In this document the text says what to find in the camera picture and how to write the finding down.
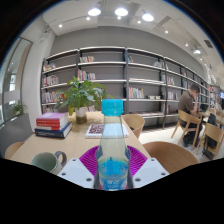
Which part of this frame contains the green potted plant white pot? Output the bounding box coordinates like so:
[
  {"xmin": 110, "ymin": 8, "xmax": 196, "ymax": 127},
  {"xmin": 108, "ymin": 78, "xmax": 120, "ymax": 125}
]
[{"xmin": 54, "ymin": 76, "xmax": 116, "ymax": 125}]

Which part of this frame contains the dark blue book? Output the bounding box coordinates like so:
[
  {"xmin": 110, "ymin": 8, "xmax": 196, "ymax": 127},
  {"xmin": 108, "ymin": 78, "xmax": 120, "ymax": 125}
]
[{"xmin": 34, "ymin": 121, "xmax": 73, "ymax": 139}]

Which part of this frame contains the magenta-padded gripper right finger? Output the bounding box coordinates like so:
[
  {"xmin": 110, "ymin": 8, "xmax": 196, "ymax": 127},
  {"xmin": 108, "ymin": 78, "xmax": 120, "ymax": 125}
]
[{"xmin": 128, "ymin": 145, "xmax": 170, "ymax": 190}]

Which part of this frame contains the glass window panel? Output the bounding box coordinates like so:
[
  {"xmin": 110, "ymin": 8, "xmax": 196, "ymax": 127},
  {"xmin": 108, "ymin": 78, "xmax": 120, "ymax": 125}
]
[{"xmin": 0, "ymin": 37, "xmax": 34, "ymax": 126}]

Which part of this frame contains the clear bottle with teal cap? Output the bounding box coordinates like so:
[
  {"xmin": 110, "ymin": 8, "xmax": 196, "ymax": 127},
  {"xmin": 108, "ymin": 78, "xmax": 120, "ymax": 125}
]
[{"xmin": 93, "ymin": 98, "xmax": 133, "ymax": 192}]

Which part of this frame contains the slatted wooden chair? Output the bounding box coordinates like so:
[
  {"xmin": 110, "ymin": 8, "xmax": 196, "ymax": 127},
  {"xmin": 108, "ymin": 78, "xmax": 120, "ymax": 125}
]
[
  {"xmin": 170, "ymin": 109, "xmax": 203, "ymax": 148},
  {"xmin": 193, "ymin": 122, "xmax": 224, "ymax": 160}
]

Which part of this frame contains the white patterned booklet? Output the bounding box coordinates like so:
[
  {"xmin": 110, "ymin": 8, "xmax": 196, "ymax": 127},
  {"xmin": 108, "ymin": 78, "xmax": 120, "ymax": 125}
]
[{"xmin": 85, "ymin": 123, "xmax": 130, "ymax": 139}]

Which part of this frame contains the black backpack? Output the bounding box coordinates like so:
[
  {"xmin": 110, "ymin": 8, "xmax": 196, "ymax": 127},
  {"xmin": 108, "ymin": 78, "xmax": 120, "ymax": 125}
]
[{"xmin": 206, "ymin": 113, "xmax": 219, "ymax": 149}]

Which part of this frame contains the small green potted plant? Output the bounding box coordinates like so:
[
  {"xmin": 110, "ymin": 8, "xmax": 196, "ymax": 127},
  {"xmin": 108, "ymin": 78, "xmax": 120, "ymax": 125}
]
[{"xmin": 12, "ymin": 100, "xmax": 28, "ymax": 117}]

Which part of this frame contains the grey shelf unit with books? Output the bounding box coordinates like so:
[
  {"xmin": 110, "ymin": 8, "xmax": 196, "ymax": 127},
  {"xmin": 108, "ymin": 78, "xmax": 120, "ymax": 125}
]
[{"xmin": 40, "ymin": 45, "xmax": 218, "ymax": 129}]

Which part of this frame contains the pink-covered book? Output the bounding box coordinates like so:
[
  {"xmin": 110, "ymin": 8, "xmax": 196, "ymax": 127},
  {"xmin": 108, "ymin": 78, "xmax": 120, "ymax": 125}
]
[{"xmin": 35, "ymin": 112, "xmax": 70, "ymax": 124}]

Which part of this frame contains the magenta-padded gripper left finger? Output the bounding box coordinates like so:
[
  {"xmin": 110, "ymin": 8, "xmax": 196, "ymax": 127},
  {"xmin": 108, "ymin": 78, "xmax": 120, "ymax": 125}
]
[{"xmin": 57, "ymin": 145, "xmax": 100, "ymax": 190}]

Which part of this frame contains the group of ceiling lights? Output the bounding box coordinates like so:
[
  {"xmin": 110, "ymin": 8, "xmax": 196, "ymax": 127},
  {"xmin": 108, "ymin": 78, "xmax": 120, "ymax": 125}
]
[{"xmin": 56, "ymin": 6, "xmax": 204, "ymax": 56}]

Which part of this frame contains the person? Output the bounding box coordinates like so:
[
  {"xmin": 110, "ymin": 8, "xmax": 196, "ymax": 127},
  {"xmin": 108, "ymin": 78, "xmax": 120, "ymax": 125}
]
[{"xmin": 177, "ymin": 83, "xmax": 203, "ymax": 148}]

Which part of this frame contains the round-backed wooden chair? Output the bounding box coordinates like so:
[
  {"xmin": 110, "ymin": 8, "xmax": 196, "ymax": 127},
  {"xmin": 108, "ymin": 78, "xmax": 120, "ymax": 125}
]
[
  {"xmin": 121, "ymin": 113, "xmax": 146, "ymax": 140},
  {"xmin": 4, "ymin": 141, "xmax": 26, "ymax": 160},
  {"xmin": 142, "ymin": 141, "xmax": 190, "ymax": 175}
]

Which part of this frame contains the green patterned ceramic mug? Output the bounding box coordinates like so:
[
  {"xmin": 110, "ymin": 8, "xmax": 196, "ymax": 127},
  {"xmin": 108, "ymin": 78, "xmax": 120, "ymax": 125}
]
[{"xmin": 30, "ymin": 150, "xmax": 68, "ymax": 176}]

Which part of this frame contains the red book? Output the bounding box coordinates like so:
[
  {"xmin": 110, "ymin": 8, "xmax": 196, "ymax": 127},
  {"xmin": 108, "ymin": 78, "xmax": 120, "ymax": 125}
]
[{"xmin": 35, "ymin": 119, "xmax": 70, "ymax": 132}]

